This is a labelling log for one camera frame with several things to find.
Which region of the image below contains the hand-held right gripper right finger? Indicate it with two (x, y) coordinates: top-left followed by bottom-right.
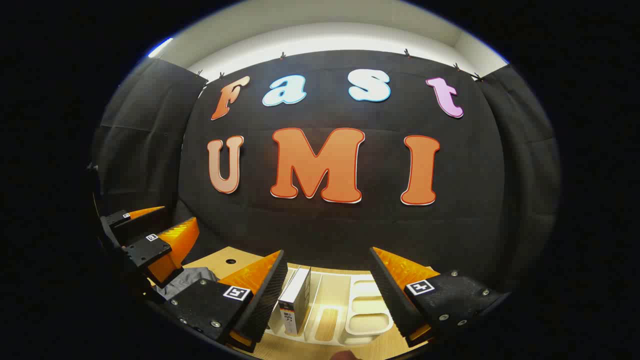
(369, 246), (506, 349)

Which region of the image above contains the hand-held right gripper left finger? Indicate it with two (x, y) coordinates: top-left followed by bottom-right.
(164, 249), (289, 354)

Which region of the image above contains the white bookshelf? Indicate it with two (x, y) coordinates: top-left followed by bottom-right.
(264, 266), (396, 347)

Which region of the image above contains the grey schoolbag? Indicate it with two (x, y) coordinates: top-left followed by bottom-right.
(152, 266), (221, 302)

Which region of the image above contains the white ceiling light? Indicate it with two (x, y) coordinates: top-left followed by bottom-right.
(146, 37), (174, 59)

